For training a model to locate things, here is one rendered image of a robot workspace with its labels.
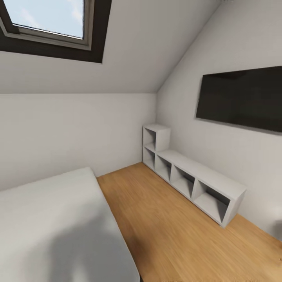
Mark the bed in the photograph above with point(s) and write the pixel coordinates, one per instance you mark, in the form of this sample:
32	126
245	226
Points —
61	229

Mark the fixed window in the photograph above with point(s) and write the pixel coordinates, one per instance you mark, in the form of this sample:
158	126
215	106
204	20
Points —
66	29

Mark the bookcase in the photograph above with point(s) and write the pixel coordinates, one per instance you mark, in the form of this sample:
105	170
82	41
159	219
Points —
157	154

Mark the wall mounted tv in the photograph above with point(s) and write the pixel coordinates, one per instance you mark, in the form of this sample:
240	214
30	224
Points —
251	98

